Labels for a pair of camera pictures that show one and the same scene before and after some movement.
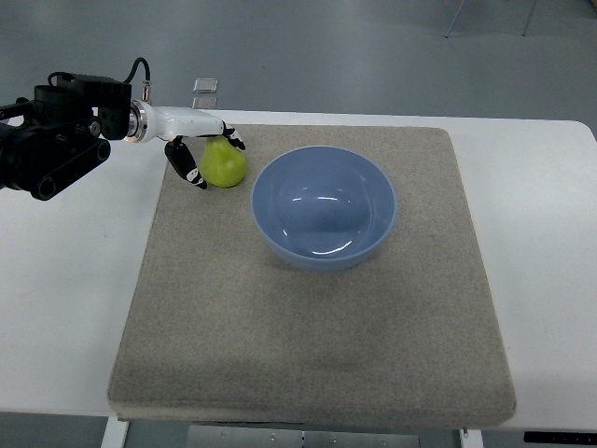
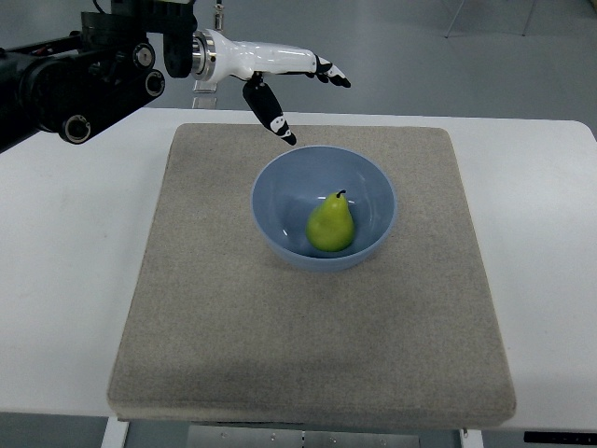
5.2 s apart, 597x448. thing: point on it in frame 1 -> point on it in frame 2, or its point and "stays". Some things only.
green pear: (222, 164) -> (330, 228)
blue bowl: (323, 208) stays
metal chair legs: (526, 26) stays
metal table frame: (119, 432) stays
